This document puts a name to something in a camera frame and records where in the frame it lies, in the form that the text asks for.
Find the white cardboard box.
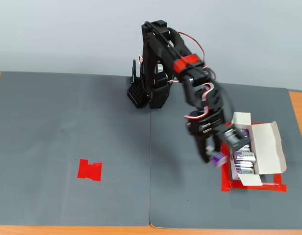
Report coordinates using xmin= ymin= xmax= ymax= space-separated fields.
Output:
xmin=229 ymin=112 xmax=288 ymax=187

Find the red white servo wire loop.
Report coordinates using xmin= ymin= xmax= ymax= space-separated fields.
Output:
xmin=184 ymin=83 xmax=215 ymax=120

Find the black perforated table clamp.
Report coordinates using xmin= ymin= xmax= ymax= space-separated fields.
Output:
xmin=127 ymin=59 xmax=151 ymax=110

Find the grey table mat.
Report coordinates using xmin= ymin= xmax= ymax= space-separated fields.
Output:
xmin=0 ymin=71 xmax=151 ymax=227
xmin=150 ymin=79 xmax=302 ymax=230

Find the black square wrist camera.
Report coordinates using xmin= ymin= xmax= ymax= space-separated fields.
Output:
xmin=216 ymin=123 xmax=251 ymax=150

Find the red black servo wire bundle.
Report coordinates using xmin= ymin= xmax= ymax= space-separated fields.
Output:
xmin=177 ymin=31 xmax=217 ymax=80

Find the large red tape frame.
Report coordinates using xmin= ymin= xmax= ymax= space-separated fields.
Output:
xmin=221 ymin=120 xmax=288 ymax=193

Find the small red tape patch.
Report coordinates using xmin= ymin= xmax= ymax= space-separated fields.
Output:
xmin=76 ymin=159 xmax=103 ymax=182

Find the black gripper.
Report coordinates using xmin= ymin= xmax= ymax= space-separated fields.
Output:
xmin=184 ymin=109 xmax=227 ymax=164

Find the red tape band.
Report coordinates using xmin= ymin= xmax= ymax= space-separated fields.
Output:
xmin=173 ymin=53 xmax=201 ymax=73

